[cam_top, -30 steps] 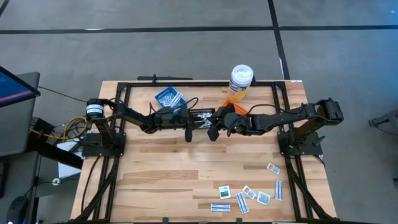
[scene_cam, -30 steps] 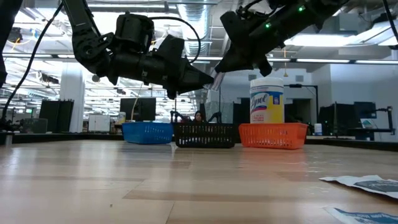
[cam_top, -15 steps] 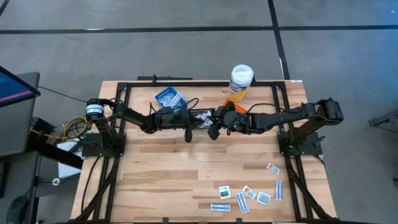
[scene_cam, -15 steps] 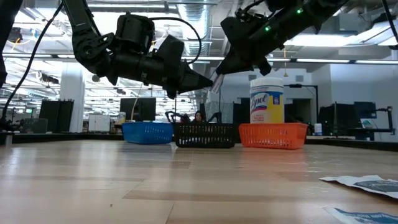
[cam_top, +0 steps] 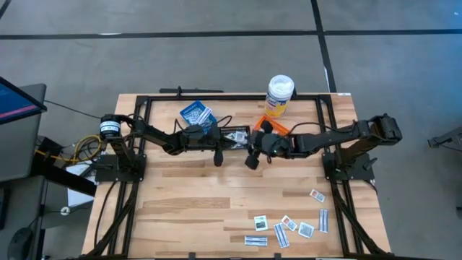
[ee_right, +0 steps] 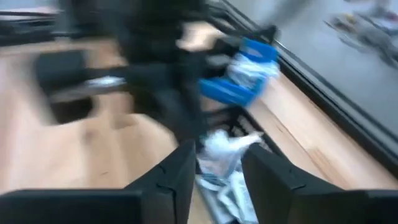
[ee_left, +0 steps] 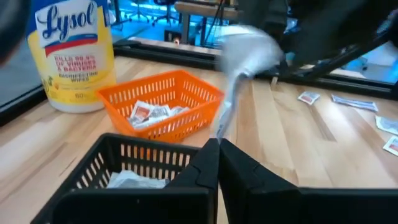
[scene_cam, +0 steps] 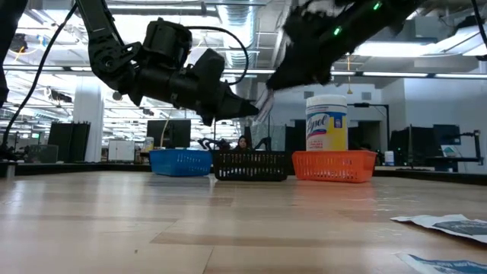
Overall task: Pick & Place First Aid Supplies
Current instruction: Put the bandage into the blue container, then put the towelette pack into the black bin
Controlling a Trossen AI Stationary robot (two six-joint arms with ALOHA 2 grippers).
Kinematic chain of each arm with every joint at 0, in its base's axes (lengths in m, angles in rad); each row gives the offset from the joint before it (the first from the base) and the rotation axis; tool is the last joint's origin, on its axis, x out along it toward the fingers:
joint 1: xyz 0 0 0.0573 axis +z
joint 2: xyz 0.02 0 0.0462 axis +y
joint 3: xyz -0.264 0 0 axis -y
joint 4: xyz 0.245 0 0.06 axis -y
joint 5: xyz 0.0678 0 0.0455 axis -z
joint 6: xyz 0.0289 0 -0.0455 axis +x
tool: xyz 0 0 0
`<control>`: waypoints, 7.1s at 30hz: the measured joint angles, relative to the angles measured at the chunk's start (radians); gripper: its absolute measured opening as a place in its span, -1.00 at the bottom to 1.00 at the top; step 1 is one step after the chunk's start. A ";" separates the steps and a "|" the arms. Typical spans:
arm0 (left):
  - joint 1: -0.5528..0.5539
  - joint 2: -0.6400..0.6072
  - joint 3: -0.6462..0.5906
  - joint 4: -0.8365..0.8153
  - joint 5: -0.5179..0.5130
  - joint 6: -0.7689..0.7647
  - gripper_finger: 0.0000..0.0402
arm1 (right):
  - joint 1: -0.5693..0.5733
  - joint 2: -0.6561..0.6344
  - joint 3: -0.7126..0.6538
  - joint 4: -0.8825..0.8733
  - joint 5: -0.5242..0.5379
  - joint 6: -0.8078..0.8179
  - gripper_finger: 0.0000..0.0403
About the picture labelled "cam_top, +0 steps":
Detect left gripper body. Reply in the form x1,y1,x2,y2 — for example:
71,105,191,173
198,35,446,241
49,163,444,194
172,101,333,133
182,125,217,151

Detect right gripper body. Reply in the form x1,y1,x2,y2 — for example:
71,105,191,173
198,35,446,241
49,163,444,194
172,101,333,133
256,131,294,159

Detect orange plastic basket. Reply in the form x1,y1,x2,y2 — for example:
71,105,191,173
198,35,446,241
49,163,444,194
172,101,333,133
252,115,292,137

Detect black plastic basket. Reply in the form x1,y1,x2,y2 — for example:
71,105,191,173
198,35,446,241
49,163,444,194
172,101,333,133
218,125,253,150

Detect blue plastic basket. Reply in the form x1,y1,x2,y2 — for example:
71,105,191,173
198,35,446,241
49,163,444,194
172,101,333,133
179,100,218,133

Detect Lysol wipes canister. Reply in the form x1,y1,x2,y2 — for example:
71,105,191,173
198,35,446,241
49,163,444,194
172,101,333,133
263,74,296,119

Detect white paper box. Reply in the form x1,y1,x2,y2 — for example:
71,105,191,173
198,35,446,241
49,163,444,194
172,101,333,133
66,164,95,207

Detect black stand leg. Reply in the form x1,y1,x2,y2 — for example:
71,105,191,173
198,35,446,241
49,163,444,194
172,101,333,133
34,136,97,198

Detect grey stand leg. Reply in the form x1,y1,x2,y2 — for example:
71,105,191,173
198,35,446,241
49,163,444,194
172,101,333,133
427,125,462,149

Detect computer monitor blue screen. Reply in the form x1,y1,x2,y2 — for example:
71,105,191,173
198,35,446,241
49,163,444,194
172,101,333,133
0,76,48,126

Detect black computer mouse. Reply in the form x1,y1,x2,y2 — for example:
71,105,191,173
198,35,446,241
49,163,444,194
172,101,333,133
6,226,35,260

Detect thin black cable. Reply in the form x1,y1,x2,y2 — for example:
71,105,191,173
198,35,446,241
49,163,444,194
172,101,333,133
45,99,104,120

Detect yellow cable bundle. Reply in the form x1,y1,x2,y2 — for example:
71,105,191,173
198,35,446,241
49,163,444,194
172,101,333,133
35,134,105,164

